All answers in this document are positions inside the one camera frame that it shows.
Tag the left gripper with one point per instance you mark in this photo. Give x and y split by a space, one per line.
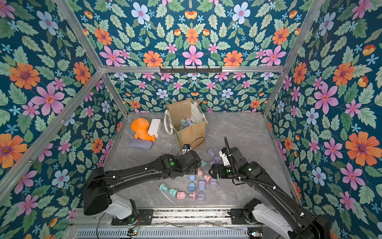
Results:
194 170

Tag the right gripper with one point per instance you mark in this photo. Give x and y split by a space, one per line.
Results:
215 171

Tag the pink hourglass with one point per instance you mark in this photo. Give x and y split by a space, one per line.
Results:
181 195
205 177

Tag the purple hourglass pair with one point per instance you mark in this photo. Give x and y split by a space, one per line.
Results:
213 183

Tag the blue hourglass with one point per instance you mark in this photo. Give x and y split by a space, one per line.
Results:
192 186

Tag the large teal hourglass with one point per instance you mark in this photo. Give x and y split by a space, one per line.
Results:
182 122

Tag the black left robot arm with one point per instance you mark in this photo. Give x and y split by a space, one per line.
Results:
101 184

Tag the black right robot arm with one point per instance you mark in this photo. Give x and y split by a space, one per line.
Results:
288 218

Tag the purple hourglass front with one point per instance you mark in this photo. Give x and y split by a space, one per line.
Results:
202 187

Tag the pink hourglass front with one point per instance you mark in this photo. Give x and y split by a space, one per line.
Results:
181 195

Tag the white rectangular box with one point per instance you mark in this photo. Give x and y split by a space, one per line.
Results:
154 127

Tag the orange plush toy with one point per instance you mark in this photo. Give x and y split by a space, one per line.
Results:
140 126

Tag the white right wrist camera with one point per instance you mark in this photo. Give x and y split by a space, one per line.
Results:
224 158

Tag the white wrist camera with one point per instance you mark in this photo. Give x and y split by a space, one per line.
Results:
186 148
224 158

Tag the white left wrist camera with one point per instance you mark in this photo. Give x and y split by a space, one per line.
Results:
186 148

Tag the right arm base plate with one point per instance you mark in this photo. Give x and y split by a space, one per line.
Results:
254 212

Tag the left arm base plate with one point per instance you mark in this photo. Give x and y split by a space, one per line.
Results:
143 217

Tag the black hook rail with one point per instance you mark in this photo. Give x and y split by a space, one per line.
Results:
186 70

